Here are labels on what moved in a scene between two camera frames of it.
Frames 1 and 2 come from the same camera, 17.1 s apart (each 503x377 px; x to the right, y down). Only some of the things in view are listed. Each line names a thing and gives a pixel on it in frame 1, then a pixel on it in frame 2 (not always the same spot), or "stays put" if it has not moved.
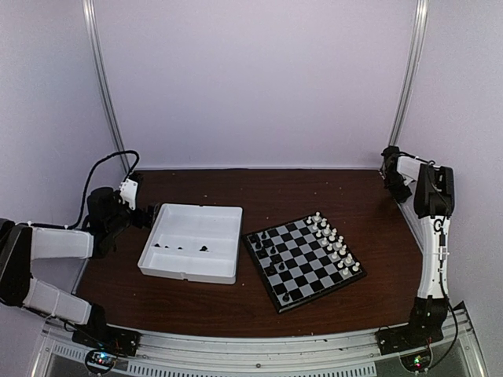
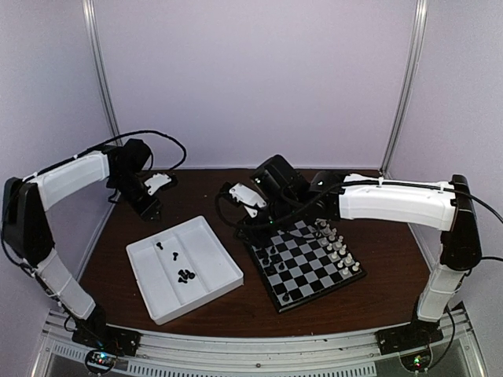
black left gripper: (139, 222) to (148, 210)
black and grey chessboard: (300, 261) stays put
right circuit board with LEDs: (417, 361) stays put
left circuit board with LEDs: (100, 361) stays put
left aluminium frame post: (89, 7) stays put
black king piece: (272, 270) stays put
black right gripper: (401, 195) to (255, 236)
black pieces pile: (203, 248) to (184, 275)
